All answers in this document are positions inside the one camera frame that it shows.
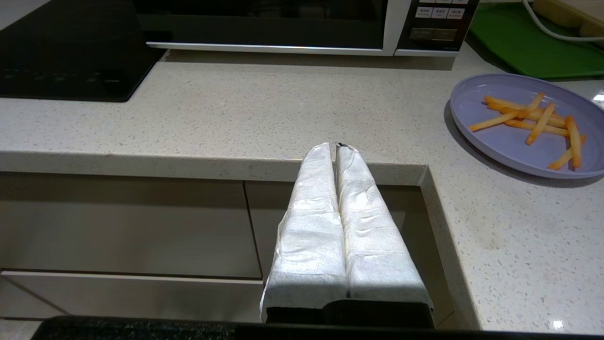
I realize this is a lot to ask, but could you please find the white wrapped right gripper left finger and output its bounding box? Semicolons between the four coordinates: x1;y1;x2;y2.
260;143;348;323

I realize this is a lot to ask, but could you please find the silver microwave oven body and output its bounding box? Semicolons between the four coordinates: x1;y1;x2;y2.
134;0;479;57

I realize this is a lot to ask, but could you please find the cream power strip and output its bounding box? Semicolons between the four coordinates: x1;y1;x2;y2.
533;0;604;38

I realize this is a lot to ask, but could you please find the black induction cooktop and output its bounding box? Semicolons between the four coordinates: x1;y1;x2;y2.
0;0;167;103

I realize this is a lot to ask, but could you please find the white power cable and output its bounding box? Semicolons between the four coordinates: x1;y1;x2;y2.
521;0;604;43

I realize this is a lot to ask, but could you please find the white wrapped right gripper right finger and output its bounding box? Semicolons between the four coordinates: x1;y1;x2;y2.
335;144;434;310

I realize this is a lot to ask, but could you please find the green cutting board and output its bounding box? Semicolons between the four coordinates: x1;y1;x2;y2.
469;2;604;79

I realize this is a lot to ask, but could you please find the purple plate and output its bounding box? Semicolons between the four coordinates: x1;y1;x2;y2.
450;73;604;180

